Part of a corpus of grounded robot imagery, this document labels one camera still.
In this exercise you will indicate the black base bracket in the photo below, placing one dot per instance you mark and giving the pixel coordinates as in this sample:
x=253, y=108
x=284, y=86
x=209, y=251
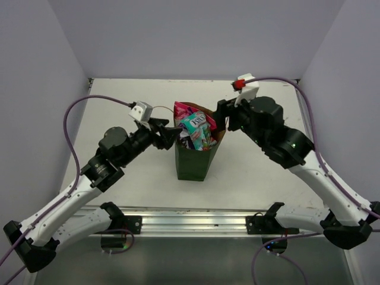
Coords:
x=133, y=224
x=259, y=224

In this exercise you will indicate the aluminium mounting rail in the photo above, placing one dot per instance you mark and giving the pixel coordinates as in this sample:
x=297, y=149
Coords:
x=220, y=223

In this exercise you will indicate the right black base bracket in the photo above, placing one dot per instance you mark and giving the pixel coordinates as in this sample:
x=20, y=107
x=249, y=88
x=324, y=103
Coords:
x=259, y=224

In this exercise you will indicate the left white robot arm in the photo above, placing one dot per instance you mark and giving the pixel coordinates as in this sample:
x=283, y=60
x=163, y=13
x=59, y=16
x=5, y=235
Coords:
x=36, y=238

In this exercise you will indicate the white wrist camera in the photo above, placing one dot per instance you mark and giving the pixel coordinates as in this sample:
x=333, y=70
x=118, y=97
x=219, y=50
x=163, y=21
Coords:
x=247, y=91
x=141, y=112

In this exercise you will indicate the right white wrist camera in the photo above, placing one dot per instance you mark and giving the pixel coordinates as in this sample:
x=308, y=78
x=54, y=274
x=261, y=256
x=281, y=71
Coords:
x=247, y=91

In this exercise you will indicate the pink chips bag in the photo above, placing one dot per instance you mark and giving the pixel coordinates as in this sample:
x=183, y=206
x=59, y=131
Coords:
x=183, y=109

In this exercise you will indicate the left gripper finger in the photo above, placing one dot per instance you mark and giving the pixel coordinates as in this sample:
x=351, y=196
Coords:
x=158, y=125
x=168, y=136

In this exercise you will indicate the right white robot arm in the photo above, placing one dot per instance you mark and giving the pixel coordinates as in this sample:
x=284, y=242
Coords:
x=346, y=220

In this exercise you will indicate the teal mint candy bag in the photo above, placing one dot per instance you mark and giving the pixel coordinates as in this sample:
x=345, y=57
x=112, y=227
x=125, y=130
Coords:
x=199, y=131

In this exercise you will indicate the purple candy bag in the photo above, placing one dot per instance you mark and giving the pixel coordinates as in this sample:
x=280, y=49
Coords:
x=185, y=140

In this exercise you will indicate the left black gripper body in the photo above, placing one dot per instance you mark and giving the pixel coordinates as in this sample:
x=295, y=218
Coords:
x=140, y=139

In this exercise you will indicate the green paper bag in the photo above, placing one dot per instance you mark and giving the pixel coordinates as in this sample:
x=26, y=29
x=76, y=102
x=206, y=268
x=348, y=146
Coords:
x=193, y=165

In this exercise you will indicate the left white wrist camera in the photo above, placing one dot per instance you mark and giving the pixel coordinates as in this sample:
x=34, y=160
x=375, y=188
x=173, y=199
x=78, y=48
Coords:
x=141, y=112

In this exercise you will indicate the left black base bracket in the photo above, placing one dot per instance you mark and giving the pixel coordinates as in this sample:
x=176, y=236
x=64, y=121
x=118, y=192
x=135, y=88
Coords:
x=133, y=224

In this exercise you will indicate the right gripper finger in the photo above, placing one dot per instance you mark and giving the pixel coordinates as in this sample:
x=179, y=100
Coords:
x=236, y=123
x=225, y=108

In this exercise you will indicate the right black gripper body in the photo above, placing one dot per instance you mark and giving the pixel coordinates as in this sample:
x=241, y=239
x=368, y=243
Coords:
x=242, y=110

